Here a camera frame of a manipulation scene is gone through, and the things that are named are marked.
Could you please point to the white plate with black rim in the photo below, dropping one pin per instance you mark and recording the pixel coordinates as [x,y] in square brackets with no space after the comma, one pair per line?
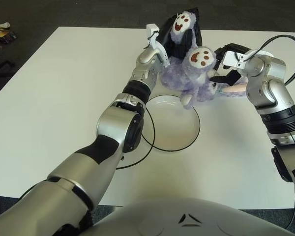
[174,132]

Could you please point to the purple plush bunny doll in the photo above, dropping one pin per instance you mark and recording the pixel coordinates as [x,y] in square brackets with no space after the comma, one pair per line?
[186,76]

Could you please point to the white right wrist connector box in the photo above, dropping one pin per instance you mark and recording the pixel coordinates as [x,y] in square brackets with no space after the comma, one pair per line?
[232,59]

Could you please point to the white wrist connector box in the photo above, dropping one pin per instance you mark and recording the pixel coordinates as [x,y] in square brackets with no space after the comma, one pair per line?
[152,29]
[232,59]

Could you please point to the black chair base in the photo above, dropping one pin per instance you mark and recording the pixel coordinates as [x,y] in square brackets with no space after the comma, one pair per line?
[3,65]

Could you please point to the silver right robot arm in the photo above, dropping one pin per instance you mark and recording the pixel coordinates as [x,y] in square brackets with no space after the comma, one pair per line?
[268,88]

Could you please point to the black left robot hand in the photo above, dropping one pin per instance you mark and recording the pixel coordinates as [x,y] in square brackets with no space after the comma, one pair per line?
[167,34]

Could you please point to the brown box on floor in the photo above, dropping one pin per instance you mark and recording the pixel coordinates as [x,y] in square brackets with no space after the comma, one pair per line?
[3,35]

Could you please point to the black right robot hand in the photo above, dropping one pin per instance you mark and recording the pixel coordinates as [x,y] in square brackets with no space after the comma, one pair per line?
[229,78]

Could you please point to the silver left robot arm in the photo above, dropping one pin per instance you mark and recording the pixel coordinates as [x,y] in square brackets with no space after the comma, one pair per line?
[113,127]

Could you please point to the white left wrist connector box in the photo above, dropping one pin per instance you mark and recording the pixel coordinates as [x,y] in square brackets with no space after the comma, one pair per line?
[152,29]

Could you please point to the grey robot torso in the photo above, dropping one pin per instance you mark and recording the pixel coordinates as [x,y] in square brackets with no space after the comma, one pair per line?
[162,216]

